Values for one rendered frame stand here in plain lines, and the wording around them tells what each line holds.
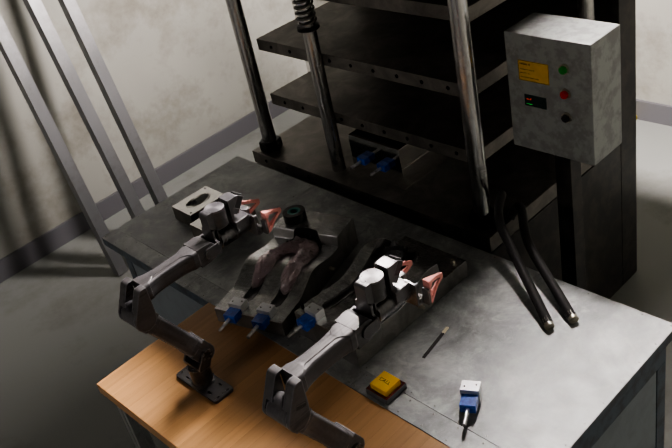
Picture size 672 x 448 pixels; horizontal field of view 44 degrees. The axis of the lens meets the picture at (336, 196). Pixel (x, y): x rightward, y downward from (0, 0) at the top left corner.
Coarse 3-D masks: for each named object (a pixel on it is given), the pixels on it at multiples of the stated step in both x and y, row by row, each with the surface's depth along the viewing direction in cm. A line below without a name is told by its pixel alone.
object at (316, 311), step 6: (312, 306) 250; (318, 306) 249; (306, 312) 250; (312, 312) 248; (318, 312) 247; (324, 312) 249; (300, 318) 248; (306, 318) 248; (312, 318) 247; (318, 318) 248; (300, 324) 247; (306, 324) 246; (312, 324) 247; (294, 330) 246; (306, 330) 247; (288, 336) 244
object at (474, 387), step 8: (464, 384) 220; (472, 384) 220; (480, 384) 220; (464, 392) 219; (472, 392) 218; (480, 392) 220; (464, 400) 218; (472, 400) 217; (480, 400) 220; (464, 408) 217; (472, 408) 216; (464, 416) 214; (464, 424) 212
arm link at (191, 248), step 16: (192, 240) 234; (176, 256) 229; (192, 256) 228; (160, 272) 224; (176, 272) 227; (128, 288) 224; (144, 288) 218; (160, 288) 224; (144, 304) 219; (144, 320) 221
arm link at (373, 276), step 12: (360, 276) 194; (372, 276) 193; (360, 288) 191; (372, 288) 192; (384, 288) 194; (360, 300) 194; (372, 300) 193; (360, 312) 197; (372, 312) 193; (372, 324) 192
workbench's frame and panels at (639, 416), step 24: (144, 264) 310; (168, 288) 319; (168, 312) 333; (192, 312) 313; (648, 360) 224; (648, 384) 234; (624, 408) 226; (648, 408) 239; (600, 432) 219; (624, 432) 232; (648, 432) 245
